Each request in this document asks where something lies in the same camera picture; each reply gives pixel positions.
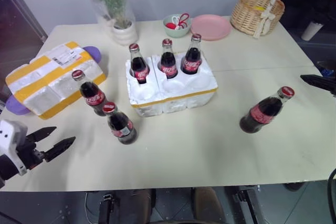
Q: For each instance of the pale green bowl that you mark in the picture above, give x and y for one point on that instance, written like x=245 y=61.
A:
x=178 y=33

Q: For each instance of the white ribbed plant vase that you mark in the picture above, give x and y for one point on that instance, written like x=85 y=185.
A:
x=125 y=34

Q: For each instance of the yellow item in basket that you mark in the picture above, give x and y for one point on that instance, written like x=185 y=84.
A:
x=259 y=8

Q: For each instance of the pink plate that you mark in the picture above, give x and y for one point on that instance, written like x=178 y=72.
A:
x=210 y=27

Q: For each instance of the grey metal frame post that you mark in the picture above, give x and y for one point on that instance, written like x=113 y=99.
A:
x=25 y=9

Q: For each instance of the glass cola bottle red cap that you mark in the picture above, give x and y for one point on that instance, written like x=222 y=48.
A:
x=262 y=113
x=122 y=128
x=168 y=64
x=139 y=68
x=92 y=95
x=192 y=61

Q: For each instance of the red ball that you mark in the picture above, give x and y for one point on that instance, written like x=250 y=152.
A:
x=170 y=26

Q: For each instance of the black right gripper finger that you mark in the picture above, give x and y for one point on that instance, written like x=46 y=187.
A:
x=321 y=81

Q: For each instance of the woven wicker basket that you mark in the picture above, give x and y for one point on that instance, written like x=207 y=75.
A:
x=249 y=18

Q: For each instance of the foam box with yellow tape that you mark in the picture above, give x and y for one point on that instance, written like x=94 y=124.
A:
x=50 y=87

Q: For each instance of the white foam bottle tray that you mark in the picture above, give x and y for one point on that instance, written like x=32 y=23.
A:
x=178 y=98

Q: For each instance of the purple plastic tray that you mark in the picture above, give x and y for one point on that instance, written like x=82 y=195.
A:
x=93 y=52

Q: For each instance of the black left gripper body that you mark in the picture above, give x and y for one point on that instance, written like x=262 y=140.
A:
x=30 y=154

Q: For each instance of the black table leg bracket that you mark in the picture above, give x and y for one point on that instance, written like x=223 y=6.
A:
x=106 y=208
x=245 y=204

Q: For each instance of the white tumbler cup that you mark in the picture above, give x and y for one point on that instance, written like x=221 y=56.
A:
x=311 y=31

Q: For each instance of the brown rounded shape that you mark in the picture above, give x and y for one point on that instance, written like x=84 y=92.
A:
x=208 y=204
x=139 y=205

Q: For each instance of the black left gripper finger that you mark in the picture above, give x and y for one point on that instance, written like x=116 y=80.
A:
x=42 y=134
x=59 y=148

